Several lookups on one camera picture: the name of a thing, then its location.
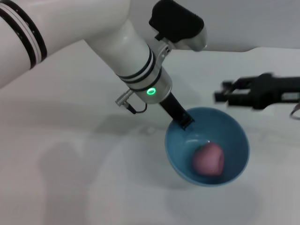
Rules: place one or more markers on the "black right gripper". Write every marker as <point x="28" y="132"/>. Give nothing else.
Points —
<point x="269" y="91"/>

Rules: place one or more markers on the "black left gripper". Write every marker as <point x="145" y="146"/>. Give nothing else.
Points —
<point x="173" y="107"/>

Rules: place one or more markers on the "blue bowl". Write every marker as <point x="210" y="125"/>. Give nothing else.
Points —
<point x="182" y="145"/>

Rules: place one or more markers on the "pink toy peach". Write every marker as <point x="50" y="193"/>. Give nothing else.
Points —
<point x="207" y="159"/>

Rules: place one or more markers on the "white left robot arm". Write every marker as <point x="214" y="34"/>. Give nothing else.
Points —
<point x="82" y="25"/>

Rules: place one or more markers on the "black and silver left wrist camera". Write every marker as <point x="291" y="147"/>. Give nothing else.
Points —
<point x="178" y="23"/>

